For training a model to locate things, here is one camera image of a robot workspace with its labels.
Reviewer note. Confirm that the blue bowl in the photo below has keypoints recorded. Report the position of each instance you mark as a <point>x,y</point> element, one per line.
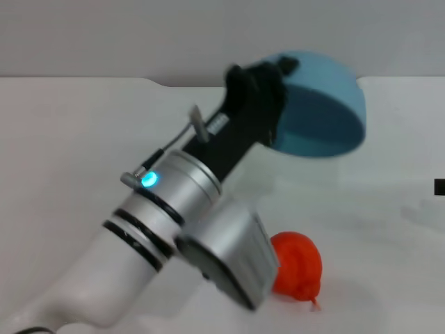
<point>323,118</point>

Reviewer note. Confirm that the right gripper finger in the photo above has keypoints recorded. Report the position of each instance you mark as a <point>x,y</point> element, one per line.
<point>440,187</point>

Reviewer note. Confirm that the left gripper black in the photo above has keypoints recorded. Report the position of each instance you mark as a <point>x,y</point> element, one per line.
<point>250,115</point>

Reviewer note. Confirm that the orange fruit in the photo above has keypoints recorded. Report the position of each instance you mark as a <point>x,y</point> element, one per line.
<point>299,261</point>

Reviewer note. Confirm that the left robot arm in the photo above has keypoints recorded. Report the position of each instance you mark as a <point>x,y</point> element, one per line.
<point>118,268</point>

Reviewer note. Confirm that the left wrist camera housing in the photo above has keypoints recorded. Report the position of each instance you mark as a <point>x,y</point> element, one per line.
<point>229,243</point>

